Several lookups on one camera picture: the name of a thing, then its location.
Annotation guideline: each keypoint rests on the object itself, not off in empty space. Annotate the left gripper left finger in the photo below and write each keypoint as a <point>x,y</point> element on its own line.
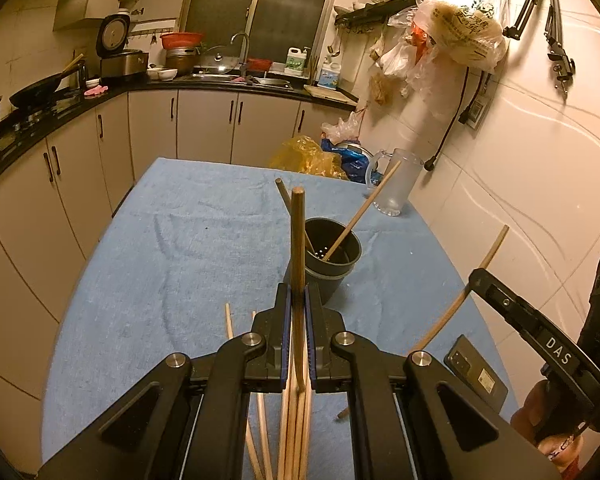
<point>186,418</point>

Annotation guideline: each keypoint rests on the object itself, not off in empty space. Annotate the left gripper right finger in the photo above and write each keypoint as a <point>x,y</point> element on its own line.
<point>411,418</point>

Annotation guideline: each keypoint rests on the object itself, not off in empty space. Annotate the kitchen base cabinets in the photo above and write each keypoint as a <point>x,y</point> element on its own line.
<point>56,203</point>

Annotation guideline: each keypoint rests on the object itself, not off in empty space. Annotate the person right hand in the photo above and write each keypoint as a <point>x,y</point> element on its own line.
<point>537,421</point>

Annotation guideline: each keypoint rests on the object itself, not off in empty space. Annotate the black smartphone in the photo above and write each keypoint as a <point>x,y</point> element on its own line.
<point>466,363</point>

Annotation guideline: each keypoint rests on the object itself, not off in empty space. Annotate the blue towel table cover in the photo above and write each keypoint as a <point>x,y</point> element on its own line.
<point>198,246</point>

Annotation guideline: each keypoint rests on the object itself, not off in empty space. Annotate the dark utensil holder cup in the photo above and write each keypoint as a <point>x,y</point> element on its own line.
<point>328,274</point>

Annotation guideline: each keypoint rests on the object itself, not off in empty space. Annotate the clear glass mug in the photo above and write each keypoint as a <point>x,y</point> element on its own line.
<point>396,173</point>

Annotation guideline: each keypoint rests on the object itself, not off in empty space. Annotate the blue plastic bag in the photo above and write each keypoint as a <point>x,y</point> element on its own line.
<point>354,158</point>

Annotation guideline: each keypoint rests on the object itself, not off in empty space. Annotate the yellow plastic bag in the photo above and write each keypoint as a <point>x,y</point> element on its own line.
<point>303,155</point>

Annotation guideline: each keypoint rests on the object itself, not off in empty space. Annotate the black wok pan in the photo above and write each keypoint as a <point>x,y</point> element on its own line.
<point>39,93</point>

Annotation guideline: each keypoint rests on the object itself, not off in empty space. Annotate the sink faucet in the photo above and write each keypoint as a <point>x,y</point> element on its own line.
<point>244,51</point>

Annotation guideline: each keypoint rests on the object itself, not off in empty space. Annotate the rice cooker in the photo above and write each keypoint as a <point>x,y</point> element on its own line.
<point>117,60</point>

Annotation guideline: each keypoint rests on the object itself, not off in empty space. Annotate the white plastic bag hanging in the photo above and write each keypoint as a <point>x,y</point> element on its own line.
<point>442,41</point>

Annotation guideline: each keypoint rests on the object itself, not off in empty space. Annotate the white detergent jug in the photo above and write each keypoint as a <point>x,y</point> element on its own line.
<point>296,61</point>

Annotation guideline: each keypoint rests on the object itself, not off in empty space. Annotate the red basin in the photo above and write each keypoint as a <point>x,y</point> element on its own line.
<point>175,40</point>

